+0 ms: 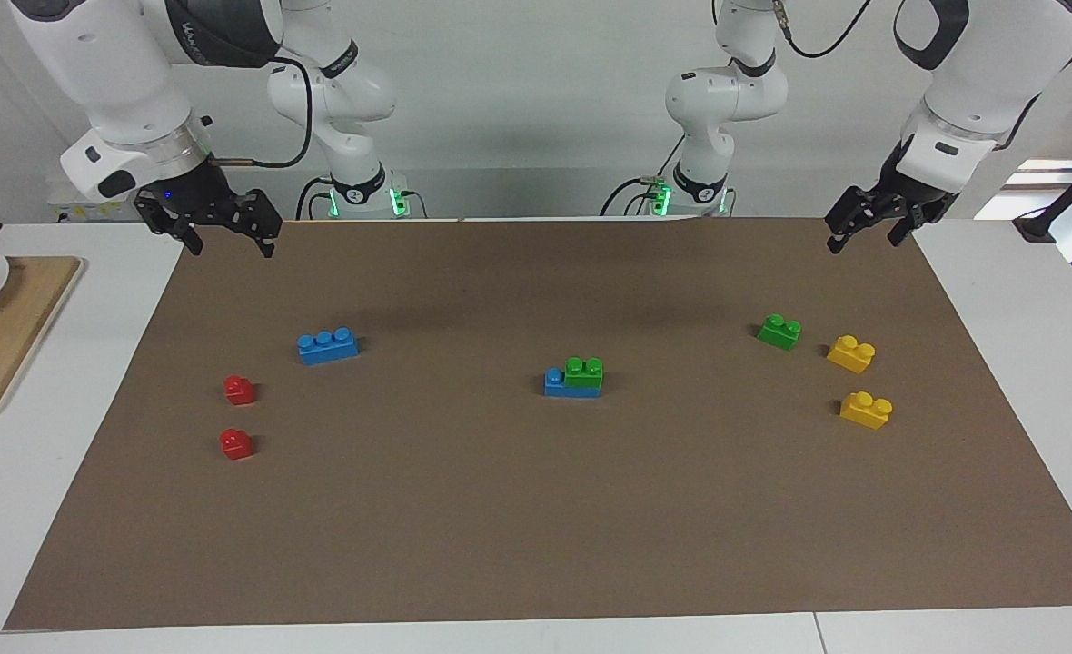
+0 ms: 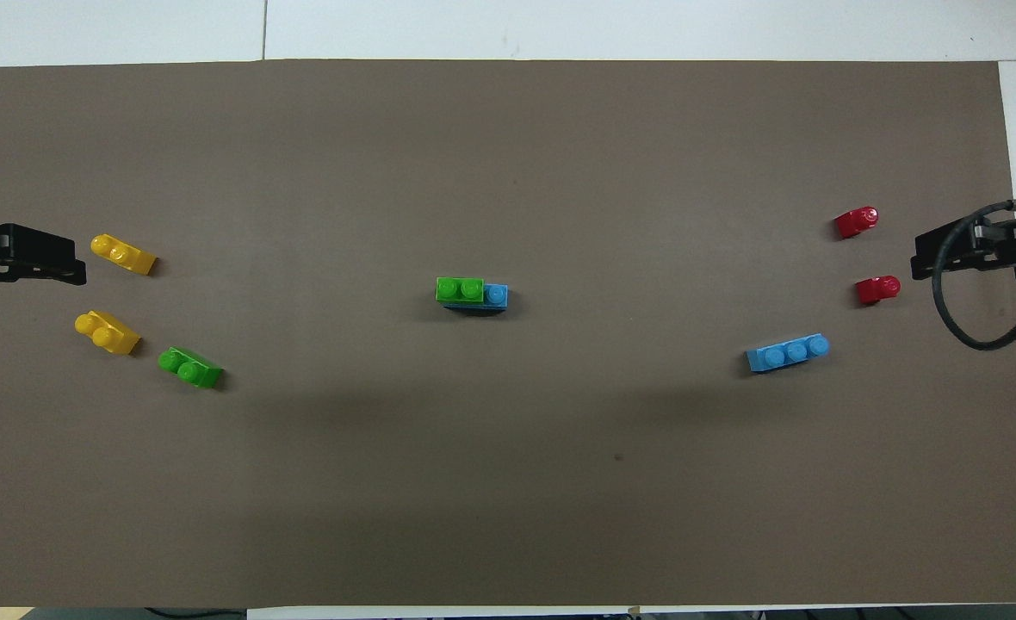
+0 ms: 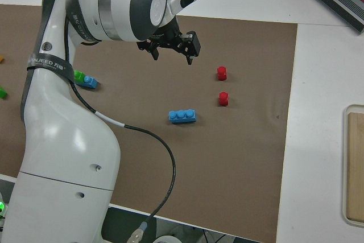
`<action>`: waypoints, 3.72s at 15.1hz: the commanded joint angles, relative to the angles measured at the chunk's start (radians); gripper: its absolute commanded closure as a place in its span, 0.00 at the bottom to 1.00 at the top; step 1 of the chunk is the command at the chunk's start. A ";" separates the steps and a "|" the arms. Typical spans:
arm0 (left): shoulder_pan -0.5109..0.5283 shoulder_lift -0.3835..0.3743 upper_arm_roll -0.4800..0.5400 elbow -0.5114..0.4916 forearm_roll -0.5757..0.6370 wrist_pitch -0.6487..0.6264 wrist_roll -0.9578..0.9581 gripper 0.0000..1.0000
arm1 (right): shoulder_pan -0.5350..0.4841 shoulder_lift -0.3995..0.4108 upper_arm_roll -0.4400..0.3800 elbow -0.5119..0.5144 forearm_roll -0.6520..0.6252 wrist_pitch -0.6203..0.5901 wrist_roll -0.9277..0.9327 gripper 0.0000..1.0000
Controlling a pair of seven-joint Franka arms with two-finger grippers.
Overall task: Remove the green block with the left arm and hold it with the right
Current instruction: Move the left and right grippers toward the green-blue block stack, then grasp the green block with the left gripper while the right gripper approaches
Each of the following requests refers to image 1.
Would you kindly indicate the red single-stud toy block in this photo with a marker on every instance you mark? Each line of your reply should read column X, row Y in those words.
column 236, row 444
column 239, row 391

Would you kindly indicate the white wall power strip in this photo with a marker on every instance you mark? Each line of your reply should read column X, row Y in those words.
column 82, row 202

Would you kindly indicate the green two-stud toy block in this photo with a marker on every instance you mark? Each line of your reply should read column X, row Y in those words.
column 583, row 372
column 779, row 332

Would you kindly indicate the wooden cutting board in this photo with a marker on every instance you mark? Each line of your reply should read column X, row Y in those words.
column 9, row 354

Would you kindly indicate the brown table mat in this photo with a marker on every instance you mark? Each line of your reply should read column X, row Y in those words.
column 536, row 509

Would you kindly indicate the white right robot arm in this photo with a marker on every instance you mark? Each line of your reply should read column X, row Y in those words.
column 109, row 73

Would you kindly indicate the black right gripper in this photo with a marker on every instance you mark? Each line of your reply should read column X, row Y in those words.
column 200, row 202

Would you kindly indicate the blue three-stud toy block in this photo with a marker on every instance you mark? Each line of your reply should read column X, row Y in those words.
column 556, row 385
column 328, row 347

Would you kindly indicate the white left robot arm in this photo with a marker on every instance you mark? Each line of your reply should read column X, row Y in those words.
column 990, row 73

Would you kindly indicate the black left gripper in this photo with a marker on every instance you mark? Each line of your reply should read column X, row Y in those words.
column 908, row 195

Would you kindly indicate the yellow two-stud toy block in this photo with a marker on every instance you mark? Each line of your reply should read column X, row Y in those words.
column 866, row 411
column 851, row 354

